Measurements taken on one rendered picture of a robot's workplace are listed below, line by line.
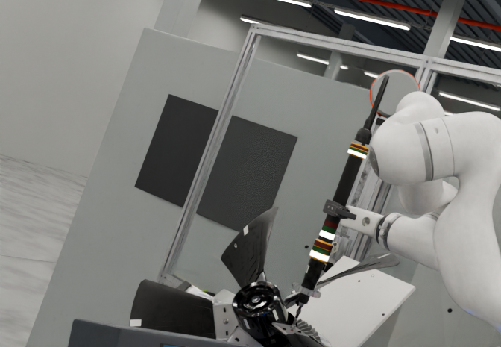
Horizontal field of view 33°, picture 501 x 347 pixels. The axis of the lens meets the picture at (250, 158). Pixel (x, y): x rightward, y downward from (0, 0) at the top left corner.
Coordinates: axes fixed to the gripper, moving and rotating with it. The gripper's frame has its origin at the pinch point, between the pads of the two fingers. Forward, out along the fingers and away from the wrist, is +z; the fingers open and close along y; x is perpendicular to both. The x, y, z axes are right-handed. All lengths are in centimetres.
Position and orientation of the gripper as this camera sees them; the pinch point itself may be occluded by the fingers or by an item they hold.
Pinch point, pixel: (337, 210)
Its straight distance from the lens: 200.9
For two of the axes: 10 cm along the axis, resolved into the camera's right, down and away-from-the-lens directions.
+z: -6.6, -2.5, 7.1
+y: 6.6, 2.5, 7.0
